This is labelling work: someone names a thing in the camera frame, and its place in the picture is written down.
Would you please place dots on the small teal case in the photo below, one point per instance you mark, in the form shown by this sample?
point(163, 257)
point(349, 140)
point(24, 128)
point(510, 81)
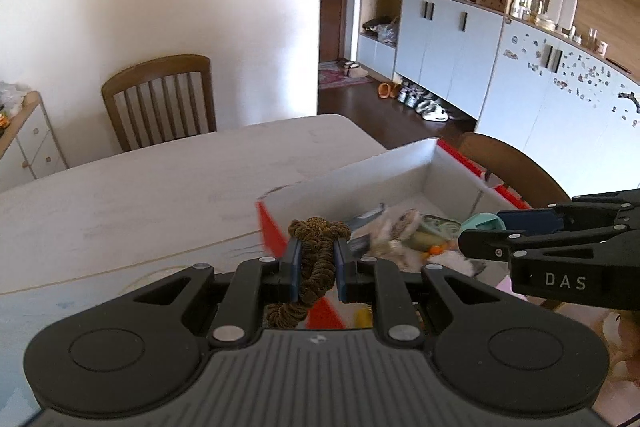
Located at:
point(480, 223)

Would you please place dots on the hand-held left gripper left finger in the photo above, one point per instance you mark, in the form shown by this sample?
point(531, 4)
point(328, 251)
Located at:
point(294, 269)

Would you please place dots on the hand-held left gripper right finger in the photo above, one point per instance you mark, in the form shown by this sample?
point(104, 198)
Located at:
point(341, 269)

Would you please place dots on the white tissue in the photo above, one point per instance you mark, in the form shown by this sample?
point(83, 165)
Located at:
point(455, 263)

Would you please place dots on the beige slippers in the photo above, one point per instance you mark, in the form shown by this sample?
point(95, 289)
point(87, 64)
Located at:
point(355, 69)

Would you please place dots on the brown slatted wooden chair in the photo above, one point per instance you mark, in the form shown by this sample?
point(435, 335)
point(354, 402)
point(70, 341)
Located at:
point(155, 72)

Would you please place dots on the brown scrunchie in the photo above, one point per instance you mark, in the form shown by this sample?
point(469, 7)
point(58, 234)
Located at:
point(315, 257)

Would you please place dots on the red cardboard box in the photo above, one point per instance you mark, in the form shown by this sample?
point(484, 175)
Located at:
point(360, 182)

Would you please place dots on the grey cupboard wall unit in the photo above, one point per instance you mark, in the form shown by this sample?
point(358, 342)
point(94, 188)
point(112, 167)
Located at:
point(450, 47)

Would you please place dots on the dark packet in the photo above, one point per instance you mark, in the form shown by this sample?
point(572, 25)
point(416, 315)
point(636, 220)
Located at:
point(359, 246)

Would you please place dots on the white canisters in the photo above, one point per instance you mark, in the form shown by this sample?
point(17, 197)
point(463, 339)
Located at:
point(562, 9)

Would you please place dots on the orange slippers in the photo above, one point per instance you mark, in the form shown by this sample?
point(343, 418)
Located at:
point(388, 90)

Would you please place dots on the patterned door rug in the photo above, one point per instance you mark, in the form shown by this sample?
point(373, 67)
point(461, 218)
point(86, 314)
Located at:
point(335, 77)

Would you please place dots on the crumpled clear plastic bag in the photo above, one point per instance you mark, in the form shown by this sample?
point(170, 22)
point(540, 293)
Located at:
point(11, 94)

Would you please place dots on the white wooden sideboard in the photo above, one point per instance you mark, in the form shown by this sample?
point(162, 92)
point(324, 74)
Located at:
point(35, 142)

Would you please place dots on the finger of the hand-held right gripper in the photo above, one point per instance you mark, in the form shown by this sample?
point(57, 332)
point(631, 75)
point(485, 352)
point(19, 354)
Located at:
point(530, 221)
point(540, 243)

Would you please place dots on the bags in cupboard niche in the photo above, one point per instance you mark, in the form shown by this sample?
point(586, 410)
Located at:
point(380, 31)

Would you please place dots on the row of shoes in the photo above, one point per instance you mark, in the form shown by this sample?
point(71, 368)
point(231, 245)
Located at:
point(425, 104)

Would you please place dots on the brown curved wooden chair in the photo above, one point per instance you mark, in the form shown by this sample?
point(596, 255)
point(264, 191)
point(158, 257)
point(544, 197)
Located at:
point(520, 167)

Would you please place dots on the group of small magnets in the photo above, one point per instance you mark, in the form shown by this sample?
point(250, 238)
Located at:
point(575, 72)

